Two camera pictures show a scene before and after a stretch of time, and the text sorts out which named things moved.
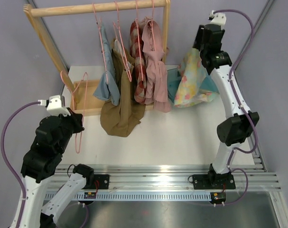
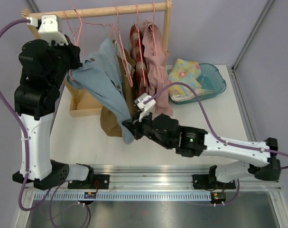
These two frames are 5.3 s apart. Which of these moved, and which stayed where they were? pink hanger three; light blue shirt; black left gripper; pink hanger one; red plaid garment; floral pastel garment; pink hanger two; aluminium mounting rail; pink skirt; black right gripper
Moved: pink hanger two; floral pastel garment; pink hanger one; black left gripper; light blue shirt; black right gripper
Stayed: pink skirt; red plaid garment; pink hanger three; aluminium mounting rail
